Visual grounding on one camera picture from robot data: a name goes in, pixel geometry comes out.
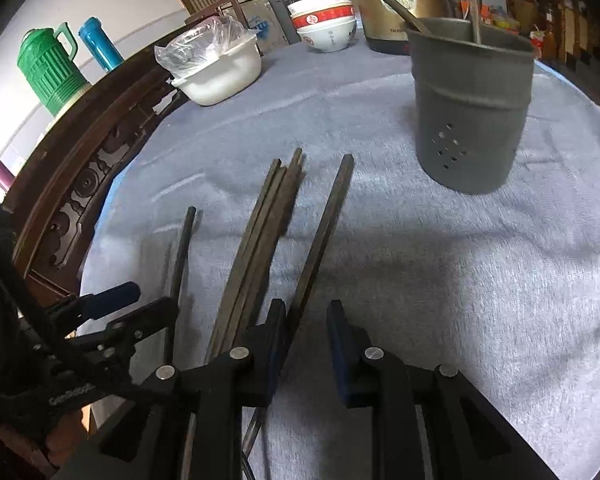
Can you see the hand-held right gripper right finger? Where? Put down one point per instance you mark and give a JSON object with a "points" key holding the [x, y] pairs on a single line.
{"points": [[337, 342]]}

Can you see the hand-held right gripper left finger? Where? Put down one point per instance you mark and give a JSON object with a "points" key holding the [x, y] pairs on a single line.
{"points": [[279, 332]]}

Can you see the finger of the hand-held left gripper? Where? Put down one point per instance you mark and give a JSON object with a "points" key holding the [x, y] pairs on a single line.
{"points": [[147, 314], [112, 296]]}

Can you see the grey metal utensil holder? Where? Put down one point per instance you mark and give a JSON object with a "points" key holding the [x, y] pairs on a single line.
{"points": [[470, 110]]}

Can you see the blue table cover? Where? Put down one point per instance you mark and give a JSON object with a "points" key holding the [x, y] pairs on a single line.
{"points": [[109, 191]]}

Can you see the grey fleece tablecloth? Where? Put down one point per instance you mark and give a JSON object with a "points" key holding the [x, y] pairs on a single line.
{"points": [[430, 270]]}

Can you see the carved dark wooden chair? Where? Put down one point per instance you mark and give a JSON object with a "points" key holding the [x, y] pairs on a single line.
{"points": [[95, 160]]}

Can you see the pink lighter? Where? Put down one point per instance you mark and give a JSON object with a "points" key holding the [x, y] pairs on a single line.
{"points": [[0, 176]]}

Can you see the green thermos jug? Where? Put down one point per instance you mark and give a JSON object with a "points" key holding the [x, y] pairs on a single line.
{"points": [[50, 72]]}

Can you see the white plastic tub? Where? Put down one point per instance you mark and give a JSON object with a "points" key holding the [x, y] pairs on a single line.
{"points": [[225, 77]]}

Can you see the blue thermos cup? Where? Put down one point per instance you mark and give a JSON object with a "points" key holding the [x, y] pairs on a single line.
{"points": [[100, 42]]}

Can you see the clear plastic bag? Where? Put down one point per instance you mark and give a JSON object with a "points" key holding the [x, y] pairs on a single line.
{"points": [[200, 45]]}

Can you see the white porcelain bowl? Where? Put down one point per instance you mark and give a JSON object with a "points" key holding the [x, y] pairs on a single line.
{"points": [[330, 39]]}

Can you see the white chest freezer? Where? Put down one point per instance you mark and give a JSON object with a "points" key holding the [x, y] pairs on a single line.
{"points": [[265, 22]]}

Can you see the red and white bowl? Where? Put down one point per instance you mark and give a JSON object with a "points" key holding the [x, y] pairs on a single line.
{"points": [[325, 21]]}

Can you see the white bowl with red rim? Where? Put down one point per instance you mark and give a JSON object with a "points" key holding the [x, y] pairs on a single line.
{"points": [[315, 6]]}

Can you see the cluttered goods shelf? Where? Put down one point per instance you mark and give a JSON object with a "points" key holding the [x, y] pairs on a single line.
{"points": [[555, 5]]}

